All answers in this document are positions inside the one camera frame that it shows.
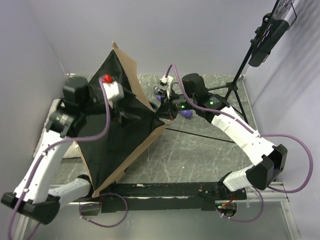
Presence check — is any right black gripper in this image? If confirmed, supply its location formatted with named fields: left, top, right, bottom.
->
left=154, top=88, right=197, bottom=121

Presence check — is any tan fabric pet tent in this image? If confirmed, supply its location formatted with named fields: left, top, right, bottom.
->
left=78, top=42, right=166, bottom=194

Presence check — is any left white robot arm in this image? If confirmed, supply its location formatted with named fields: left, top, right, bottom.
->
left=1, top=74, right=124, bottom=225

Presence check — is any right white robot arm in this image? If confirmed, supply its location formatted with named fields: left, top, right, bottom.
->
left=154, top=73, right=288, bottom=200

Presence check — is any purple pet brush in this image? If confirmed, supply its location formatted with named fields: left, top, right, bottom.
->
left=153, top=85, right=193, bottom=119

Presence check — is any black tripod stand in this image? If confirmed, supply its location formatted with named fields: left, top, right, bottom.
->
left=208, top=38, right=258, bottom=124

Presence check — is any white fluffy cushion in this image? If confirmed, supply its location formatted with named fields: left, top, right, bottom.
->
left=33, top=98, right=83, bottom=160

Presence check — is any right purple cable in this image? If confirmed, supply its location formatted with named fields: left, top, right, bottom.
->
left=166, top=64, right=314, bottom=223

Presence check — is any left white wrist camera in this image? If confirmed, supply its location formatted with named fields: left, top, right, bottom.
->
left=99, top=74, right=124, bottom=108

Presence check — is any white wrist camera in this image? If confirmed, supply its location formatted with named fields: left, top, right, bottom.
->
left=99, top=74, right=124, bottom=108
left=159, top=75, right=174, bottom=98

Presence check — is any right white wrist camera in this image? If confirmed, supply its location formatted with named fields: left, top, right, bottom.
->
left=159, top=75, right=174, bottom=98

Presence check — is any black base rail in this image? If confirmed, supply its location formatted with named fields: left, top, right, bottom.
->
left=102, top=182, right=247, bottom=211

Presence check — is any aluminium frame rail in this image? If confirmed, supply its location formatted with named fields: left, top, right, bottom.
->
left=40, top=178, right=286, bottom=206

